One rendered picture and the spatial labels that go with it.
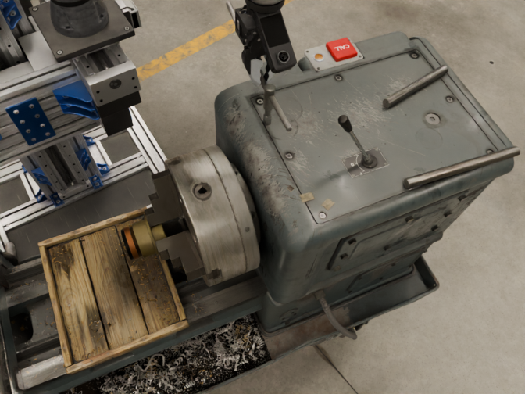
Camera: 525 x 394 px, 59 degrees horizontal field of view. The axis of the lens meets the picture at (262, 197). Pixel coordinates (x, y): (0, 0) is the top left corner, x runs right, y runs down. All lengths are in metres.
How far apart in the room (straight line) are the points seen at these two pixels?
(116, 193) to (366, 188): 1.44
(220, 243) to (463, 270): 1.69
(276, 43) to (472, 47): 2.67
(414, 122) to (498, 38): 2.51
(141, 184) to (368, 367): 1.30
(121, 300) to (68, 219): 0.98
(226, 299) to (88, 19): 0.83
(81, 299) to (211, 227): 0.48
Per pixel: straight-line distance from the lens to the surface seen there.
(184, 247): 1.05
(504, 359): 2.42
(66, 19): 1.41
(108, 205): 2.18
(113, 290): 1.29
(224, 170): 0.99
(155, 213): 1.07
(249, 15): 0.92
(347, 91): 1.14
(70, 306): 1.30
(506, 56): 3.49
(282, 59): 0.84
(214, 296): 1.26
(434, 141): 1.11
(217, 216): 0.96
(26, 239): 2.22
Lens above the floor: 2.08
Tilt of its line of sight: 61 degrees down
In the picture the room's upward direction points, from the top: 7 degrees clockwise
